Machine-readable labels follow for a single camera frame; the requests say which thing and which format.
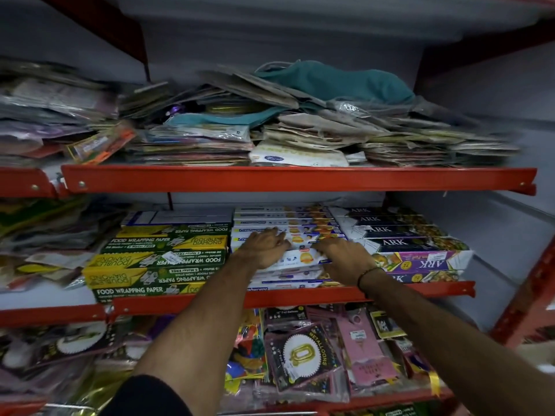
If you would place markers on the person's right hand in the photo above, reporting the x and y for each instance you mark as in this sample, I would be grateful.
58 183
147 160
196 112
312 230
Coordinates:
347 262

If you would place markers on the person's left hand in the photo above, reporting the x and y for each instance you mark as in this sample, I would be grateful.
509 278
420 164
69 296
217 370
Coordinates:
262 251

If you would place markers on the person's right thumb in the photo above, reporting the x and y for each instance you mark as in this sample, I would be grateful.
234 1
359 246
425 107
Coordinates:
321 243

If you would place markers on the person's left thumb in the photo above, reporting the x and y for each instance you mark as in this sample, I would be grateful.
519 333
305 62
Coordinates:
284 244

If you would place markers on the white foil wrap box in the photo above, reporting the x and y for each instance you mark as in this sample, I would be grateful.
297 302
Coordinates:
303 257

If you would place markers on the person's left forearm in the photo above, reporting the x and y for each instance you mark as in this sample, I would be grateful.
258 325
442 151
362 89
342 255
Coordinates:
203 324

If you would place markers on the person's right forearm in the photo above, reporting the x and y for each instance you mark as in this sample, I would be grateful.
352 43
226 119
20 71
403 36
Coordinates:
455 346

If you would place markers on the stack of white foil boxes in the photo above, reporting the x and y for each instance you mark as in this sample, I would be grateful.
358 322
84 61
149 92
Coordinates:
286 223

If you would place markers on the black wristband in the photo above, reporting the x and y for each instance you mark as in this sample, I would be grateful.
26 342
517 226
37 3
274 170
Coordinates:
366 273

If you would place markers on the long red metal shelf edge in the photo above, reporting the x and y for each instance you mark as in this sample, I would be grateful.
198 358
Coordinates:
295 178

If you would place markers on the small black balloon packet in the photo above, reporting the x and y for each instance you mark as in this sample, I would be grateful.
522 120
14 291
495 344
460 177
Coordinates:
284 316

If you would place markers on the white packet with blue logo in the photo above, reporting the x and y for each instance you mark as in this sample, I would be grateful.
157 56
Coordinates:
295 156

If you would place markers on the stack of purple dark boxes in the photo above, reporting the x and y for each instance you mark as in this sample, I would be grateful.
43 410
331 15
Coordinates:
412 246

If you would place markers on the small yellow bordered packet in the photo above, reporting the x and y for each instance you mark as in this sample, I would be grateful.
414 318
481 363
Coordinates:
386 324

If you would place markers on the black gold balloon packet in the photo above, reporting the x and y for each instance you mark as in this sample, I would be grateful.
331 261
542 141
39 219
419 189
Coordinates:
303 357

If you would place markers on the multicolour balloon packet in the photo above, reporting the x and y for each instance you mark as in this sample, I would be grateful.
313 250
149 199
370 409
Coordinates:
247 355

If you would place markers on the pink balloon packet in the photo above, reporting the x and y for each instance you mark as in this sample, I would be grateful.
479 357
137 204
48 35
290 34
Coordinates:
366 353

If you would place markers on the stack of green yellow boxes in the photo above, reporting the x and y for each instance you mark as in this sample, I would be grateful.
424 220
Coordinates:
160 259

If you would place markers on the pile of brown paper bags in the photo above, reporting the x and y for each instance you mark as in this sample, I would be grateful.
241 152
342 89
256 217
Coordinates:
390 129

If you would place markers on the pile of flat plastic packets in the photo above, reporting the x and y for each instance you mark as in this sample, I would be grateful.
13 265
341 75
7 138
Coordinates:
190 138

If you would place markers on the teal cloth bag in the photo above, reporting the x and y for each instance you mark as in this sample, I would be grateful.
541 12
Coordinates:
338 82

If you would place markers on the black sleeve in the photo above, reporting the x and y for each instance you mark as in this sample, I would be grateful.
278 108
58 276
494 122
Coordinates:
145 398

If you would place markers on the orange plastic packet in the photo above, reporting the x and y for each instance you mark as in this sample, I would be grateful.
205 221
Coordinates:
102 143

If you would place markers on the red metal shelf upright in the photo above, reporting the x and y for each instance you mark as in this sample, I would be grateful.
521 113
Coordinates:
524 298

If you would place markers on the pile of colourful paper packets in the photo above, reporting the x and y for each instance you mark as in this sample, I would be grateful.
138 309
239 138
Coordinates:
47 238

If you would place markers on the gold foil packet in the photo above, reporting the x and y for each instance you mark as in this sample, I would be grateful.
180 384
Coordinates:
97 392

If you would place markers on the short red metal shelf edge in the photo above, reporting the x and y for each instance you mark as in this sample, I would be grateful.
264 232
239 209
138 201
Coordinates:
24 182
52 315

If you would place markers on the pile of party decoration packets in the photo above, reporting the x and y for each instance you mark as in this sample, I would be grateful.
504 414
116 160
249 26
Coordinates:
60 355

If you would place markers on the pile of clear plastic packets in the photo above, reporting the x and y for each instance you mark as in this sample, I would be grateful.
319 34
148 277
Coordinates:
47 108

